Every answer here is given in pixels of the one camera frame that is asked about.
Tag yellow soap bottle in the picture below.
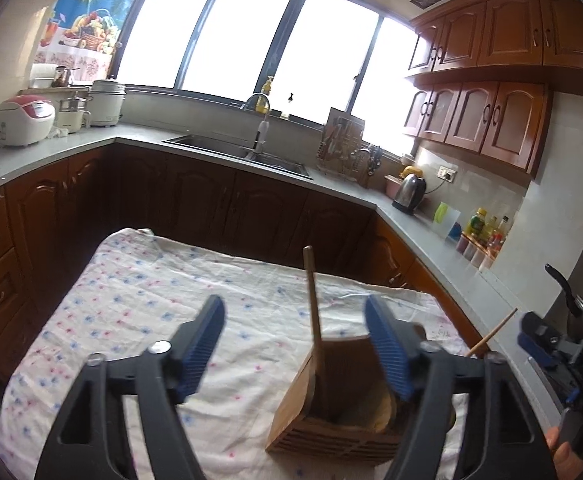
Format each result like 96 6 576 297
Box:
256 75 274 114

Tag spice jar set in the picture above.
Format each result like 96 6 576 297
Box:
455 233 499 271

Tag kitchen faucet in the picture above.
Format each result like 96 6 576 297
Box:
240 91 273 154

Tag wooden utensil holder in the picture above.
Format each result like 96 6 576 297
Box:
265 336 417 466

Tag wooden cabinets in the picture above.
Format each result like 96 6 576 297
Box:
0 143 479 382
402 0 583 176

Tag white pink rice cooker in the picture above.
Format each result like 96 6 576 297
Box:
0 94 56 148

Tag tropical fruit poster blind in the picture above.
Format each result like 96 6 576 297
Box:
31 0 134 84

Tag white floral tablecloth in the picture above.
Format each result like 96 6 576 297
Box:
0 226 473 480

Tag steel electric kettle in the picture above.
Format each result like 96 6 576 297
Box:
392 174 427 214

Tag upper wooden cabinets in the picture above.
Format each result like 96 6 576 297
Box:
402 0 583 176

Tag green yellow drink bottle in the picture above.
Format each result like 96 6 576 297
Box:
465 207 487 240

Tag wooden chopstick angled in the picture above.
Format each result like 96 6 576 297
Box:
466 308 518 356

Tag white cup green lid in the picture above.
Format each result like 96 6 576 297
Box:
433 202 461 238

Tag wooden chopstick one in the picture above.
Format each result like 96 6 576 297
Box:
303 245 329 418

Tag white tall cooker pot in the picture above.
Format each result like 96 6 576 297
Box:
86 79 126 127

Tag knife and utensil rack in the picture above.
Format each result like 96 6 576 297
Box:
316 107 384 188

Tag person's right hand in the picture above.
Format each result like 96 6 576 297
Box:
545 427 583 480

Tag black wok with handle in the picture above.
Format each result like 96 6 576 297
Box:
544 263 583 341

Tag lower wooden cabinets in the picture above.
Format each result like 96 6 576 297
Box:
0 143 479 382

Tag steel sink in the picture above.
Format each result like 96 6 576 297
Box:
165 134 311 179

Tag small white appliance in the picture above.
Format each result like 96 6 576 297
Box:
55 96 90 133

